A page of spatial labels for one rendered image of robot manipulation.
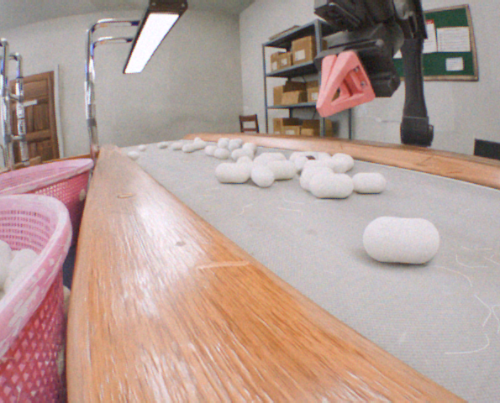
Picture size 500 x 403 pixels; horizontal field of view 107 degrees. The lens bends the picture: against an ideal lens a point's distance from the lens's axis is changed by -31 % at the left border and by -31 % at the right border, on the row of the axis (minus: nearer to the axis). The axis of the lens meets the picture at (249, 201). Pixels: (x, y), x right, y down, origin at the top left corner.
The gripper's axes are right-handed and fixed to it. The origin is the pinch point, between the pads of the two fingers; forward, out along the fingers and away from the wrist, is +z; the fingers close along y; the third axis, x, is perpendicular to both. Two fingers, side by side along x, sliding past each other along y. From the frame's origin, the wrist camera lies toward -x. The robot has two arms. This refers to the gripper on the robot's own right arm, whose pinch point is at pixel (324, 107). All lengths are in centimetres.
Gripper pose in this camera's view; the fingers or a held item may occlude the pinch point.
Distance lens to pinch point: 30.7
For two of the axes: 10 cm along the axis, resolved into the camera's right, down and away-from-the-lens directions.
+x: 5.9, 6.1, 5.3
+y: 5.1, 2.3, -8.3
